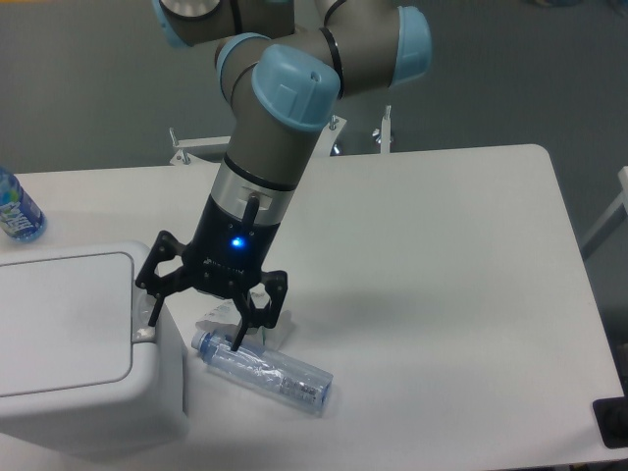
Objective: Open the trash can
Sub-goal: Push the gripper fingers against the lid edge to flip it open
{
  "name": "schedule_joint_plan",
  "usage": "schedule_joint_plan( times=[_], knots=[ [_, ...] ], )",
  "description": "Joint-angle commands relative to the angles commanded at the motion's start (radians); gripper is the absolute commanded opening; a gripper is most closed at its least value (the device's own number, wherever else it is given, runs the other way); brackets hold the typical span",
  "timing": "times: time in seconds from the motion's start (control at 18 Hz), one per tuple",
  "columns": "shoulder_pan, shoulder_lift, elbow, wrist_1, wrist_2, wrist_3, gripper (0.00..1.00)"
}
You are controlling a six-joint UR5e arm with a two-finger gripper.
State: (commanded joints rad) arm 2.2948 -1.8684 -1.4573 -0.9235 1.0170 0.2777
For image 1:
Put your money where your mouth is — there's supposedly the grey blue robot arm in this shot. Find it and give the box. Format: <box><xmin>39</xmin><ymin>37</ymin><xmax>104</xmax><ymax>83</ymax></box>
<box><xmin>135</xmin><ymin>1</ymin><xmax>433</xmax><ymax>347</ymax></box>

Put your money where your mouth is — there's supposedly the white metal base frame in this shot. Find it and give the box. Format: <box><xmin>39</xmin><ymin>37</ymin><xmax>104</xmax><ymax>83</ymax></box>
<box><xmin>169</xmin><ymin>104</ymin><xmax>394</xmax><ymax>166</ymax></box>

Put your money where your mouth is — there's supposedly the crumpled white paper carton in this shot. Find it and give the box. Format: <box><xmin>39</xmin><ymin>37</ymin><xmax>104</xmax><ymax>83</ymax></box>
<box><xmin>195</xmin><ymin>300</ymin><xmax>295</xmax><ymax>350</ymax></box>

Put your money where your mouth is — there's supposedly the blue labelled water bottle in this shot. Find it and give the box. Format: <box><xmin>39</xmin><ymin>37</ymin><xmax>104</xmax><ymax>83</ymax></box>
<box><xmin>1</xmin><ymin>168</ymin><xmax>47</xmax><ymax>242</ymax></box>

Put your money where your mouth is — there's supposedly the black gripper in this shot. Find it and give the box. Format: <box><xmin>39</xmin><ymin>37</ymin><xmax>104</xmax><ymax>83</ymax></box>
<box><xmin>135</xmin><ymin>193</ymin><xmax>288</xmax><ymax>351</ymax></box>

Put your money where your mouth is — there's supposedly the crushed clear plastic bottle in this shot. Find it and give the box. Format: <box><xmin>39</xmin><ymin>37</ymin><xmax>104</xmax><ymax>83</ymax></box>
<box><xmin>191</xmin><ymin>331</ymin><xmax>334</xmax><ymax>416</ymax></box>

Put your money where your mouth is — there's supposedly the white push-button trash can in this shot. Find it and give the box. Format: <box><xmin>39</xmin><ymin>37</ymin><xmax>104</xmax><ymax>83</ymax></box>
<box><xmin>1</xmin><ymin>241</ymin><xmax>188</xmax><ymax>455</ymax></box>

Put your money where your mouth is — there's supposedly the white table leg right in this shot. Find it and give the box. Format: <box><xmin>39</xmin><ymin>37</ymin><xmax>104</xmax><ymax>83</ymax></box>
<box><xmin>580</xmin><ymin>166</ymin><xmax>627</xmax><ymax>260</ymax></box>

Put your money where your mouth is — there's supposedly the black clamp at table edge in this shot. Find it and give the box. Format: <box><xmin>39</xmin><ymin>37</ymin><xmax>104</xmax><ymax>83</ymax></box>
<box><xmin>593</xmin><ymin>396</ymin><xmax>627</xmax><ymax>449</ymax></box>

